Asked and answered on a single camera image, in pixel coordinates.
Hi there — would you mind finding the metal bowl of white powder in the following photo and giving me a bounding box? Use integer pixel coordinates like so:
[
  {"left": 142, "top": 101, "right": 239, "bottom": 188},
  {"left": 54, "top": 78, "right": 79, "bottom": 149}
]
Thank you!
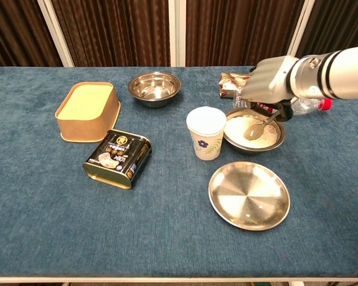
[{"left": 223, "top": 107, "right": 287, "bottom": 156}]

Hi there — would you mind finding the white metal frame post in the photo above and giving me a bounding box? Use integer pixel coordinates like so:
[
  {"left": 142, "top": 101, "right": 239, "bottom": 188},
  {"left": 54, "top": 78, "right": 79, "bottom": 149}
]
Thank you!
[
  {"left": 168, "top": 0, "right": 187, "bottom": 67},
  {"left": 37, "top": 0, "right": 75, "bottom": 67},
  {"left": 285, "top": 0, "right": 316, "bottom": 67}
]

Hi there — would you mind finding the brown paper food box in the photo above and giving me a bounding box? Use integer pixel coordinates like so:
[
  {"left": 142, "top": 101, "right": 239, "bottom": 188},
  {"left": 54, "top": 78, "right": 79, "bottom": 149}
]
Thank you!
[{"left": 54, "top": 82, "right": 122, "bottom": 144}]

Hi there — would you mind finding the empty steel bowl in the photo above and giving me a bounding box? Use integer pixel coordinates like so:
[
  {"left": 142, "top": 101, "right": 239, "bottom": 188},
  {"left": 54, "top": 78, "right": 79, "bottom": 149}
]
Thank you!
[{"left": 127, "top": 71, "right": 182, "bottom": 108}]

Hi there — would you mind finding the blue fabric tablecloth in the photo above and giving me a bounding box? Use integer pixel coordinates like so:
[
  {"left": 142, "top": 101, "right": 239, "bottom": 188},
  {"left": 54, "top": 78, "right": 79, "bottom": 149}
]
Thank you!
[{"left": 0, "top": 66, "right": 358, "bottom": 279}]

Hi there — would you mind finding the floral paper cup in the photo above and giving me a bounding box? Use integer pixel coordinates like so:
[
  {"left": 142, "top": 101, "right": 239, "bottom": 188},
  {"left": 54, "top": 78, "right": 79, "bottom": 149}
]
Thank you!
[{"left": 186, "top": 106, "right": 227, "bottom": 161}]

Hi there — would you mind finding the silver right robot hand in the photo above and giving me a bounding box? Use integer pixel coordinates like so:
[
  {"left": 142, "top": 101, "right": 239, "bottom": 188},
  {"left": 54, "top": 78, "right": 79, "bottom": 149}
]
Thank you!
[{"left": 242, "top": 55, "right": 301, "bottom": 123}]

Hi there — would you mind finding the black luncheon meat tin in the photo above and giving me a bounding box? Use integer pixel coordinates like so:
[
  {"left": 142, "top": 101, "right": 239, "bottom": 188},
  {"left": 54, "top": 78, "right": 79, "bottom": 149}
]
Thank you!
[{"left": 82, "top": 129, "right": 153, "bottom": 190}]

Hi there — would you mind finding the brown pleated curtain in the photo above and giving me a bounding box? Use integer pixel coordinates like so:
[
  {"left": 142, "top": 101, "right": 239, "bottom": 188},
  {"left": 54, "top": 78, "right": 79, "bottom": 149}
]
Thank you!
[{"left": 0, "top": 0, "right": 358, "bottom": 70}]

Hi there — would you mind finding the round steel plate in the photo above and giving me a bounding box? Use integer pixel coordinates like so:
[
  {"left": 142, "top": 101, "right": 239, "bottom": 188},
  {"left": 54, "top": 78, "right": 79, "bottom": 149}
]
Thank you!
[{"left": 208, "top": 161, "right": 291, "bottom": 232}]

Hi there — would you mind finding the clear water bottle red label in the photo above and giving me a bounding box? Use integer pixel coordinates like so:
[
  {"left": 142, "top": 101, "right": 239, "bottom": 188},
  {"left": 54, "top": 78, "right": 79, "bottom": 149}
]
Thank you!
[{"left": 232, "top": 88, "right": 333, "bottom": 116}]

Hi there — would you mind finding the metal spoon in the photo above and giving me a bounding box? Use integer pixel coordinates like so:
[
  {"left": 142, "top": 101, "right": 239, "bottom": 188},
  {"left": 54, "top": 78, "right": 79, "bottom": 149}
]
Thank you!
[{"left": 243, "top": 113, "right": 280, "bottom": 141}]

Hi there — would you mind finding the gold foil wrapped packet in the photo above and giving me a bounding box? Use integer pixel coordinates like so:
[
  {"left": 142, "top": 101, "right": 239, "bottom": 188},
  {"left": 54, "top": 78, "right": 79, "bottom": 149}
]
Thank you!
[{"left": 218, "top": 72, "right": 253, "bottom": 100}]

